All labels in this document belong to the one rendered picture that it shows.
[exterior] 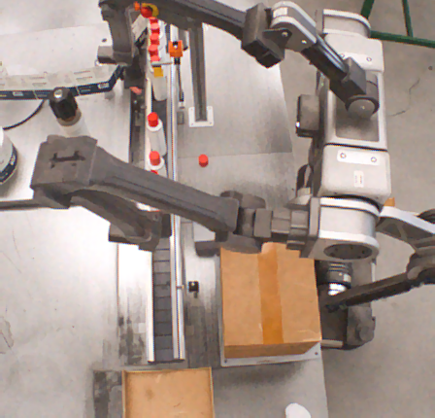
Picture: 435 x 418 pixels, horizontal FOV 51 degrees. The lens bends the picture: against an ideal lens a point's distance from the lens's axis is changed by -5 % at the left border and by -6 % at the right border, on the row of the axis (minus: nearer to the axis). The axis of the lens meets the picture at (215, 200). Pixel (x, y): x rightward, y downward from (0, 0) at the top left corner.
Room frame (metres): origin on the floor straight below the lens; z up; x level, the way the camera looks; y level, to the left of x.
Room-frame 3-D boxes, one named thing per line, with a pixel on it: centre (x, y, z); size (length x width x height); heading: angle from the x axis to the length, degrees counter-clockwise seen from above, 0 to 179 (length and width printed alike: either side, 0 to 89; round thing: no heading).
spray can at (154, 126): (0.86, 0.19, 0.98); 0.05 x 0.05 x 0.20
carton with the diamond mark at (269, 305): (0.32, -0.13, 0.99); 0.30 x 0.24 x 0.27; 1
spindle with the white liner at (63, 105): (0.89, 0.47, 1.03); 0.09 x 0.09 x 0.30
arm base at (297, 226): (0.34, -0.15, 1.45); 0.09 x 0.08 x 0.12; 172
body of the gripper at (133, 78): (1.02, 0.25, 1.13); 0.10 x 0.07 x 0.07; 2
